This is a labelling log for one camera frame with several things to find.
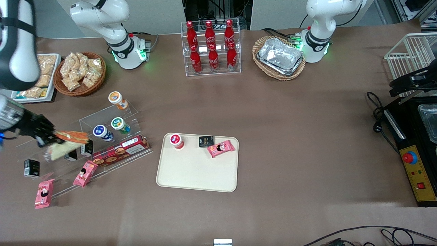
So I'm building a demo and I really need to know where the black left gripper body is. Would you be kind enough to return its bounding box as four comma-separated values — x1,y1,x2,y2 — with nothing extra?
408,67,437,93

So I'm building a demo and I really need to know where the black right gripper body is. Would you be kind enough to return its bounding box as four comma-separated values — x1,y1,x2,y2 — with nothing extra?
15,111,55,148

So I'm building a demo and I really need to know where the triangle sandwich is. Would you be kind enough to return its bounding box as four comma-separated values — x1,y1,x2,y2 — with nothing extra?
44,131,90,162

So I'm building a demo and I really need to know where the aluminium foil tray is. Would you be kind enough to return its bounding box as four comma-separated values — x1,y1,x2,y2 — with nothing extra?
256,38,305,76

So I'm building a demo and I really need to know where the cream plastic tray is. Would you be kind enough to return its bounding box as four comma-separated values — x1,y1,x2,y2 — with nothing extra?
156,133,239,193

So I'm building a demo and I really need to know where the black sealing machine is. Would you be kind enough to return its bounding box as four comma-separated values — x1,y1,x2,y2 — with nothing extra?
382,97,437,208

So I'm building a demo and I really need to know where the steel pan in machine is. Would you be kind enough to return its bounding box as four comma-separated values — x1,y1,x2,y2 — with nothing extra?
418,104,437,144

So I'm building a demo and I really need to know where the pink snack packet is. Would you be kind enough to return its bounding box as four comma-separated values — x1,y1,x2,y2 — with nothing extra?
207,140,236,158
34,179,55,209
73,160,99,188

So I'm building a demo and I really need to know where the blue lid yogurt cup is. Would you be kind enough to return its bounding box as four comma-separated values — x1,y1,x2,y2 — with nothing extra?
93,125,114,142

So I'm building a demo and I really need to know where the white rectangular snack bin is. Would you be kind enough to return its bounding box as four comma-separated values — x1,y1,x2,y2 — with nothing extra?
10,54,62,103

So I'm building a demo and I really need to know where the clear acrylic tiered stand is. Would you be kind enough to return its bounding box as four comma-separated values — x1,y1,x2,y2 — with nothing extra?
15,101,153,199

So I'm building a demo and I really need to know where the red cookie box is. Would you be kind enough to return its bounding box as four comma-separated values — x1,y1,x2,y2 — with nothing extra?
91,135,151,167

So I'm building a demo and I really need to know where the green lid yogurt cup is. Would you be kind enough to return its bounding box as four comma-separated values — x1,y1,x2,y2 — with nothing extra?
111,117,131,134

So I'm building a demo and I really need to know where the brown wicker basket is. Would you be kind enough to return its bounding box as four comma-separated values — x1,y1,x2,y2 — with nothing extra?
53,52,107,97

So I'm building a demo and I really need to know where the orange lid yogurt cup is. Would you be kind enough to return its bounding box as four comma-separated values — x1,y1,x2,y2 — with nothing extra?
108,91,129,110

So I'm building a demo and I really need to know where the red lid yogurt cup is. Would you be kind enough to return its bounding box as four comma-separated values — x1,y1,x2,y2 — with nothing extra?
170,133,185,150

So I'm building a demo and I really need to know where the light wicker basket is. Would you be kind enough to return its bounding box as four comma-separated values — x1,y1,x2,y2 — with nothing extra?
252,36,307,81

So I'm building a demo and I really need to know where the red cola bottle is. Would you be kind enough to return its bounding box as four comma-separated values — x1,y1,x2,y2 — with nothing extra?
226,42,238,71
186,21,198,52
205,20,216,51
224,19,236,49
208,44,220,72
190,45,203,73

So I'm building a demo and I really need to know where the clear acrylic bottle rack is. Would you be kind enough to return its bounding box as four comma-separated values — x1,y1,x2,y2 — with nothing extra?
181,18,242,77

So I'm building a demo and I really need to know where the white wire basket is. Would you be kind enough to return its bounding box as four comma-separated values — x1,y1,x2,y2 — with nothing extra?
384,32,437,98

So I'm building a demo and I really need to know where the black power cable with plug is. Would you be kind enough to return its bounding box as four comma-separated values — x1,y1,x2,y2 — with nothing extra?
366,91,400,155

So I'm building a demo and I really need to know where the black floor cable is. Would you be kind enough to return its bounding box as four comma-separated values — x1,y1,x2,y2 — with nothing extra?
302,225,437,246

